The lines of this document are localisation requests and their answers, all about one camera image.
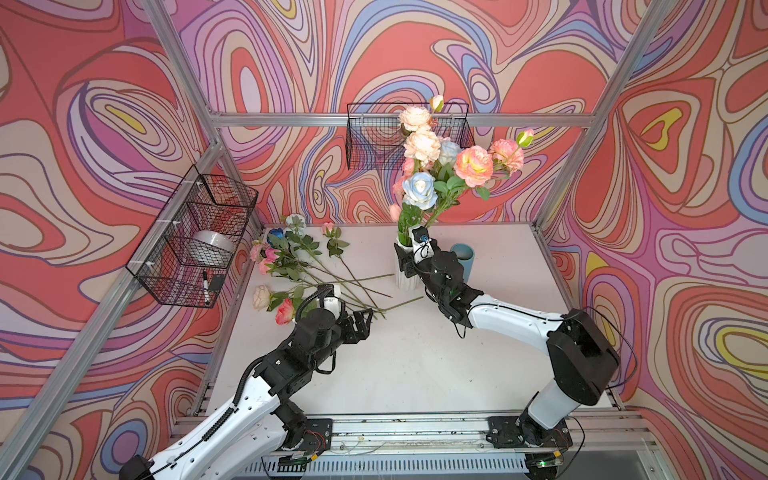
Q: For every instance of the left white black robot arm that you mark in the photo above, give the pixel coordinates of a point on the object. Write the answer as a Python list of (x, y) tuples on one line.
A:
[(261, 417)]

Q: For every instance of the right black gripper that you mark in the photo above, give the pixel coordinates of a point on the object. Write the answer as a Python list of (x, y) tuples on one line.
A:
[(407, 262)]

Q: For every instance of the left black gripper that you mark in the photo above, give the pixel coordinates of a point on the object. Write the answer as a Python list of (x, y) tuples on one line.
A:
[(362, 331)]

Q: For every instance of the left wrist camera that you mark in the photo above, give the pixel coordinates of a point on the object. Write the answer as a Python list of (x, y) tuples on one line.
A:
[(328, 300)]

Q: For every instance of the black wire basket wall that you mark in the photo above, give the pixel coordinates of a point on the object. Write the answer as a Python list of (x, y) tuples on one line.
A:
[(186, 262), (375, 137)]

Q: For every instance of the black wire basket back wall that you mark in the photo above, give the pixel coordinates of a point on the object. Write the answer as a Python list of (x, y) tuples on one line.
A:
[(375, 137)]

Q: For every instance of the black marker pen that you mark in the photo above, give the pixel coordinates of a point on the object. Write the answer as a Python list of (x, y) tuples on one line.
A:
[(205, 288)]

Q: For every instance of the cream peach rose stem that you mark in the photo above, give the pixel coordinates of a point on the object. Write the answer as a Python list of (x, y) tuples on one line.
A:
[(422, 145)]

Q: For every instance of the teal ceramic vase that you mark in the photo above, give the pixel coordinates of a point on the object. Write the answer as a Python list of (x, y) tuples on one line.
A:
[(465, 255)]

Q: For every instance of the pile of artificial flowers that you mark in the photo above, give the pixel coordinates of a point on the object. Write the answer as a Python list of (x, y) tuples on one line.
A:
[(307, 261)]

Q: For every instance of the pink spray rose stem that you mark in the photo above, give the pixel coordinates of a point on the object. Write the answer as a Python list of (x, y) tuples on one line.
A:
[(397, 186)]

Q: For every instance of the large peach double rose stem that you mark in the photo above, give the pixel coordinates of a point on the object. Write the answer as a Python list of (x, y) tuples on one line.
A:
[(472, 168)]

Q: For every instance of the white ribbed vase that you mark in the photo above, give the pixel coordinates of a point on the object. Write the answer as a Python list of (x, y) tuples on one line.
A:
[(406, 277)]

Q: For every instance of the silver tape roll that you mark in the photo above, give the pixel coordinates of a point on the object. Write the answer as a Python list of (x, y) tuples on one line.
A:
[(211, 249)]

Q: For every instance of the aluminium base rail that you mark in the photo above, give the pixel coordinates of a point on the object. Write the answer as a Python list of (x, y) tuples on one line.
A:
[(591, 444)]

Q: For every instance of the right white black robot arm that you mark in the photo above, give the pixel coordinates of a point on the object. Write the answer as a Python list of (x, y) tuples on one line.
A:
[(583, 361)]

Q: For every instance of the black wire basket left wall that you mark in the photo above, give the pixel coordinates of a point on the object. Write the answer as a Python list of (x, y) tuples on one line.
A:
[(186, 262)]

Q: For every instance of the red pink rose on table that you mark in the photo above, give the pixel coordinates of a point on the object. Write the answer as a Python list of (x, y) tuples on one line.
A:
[(285, 312)]

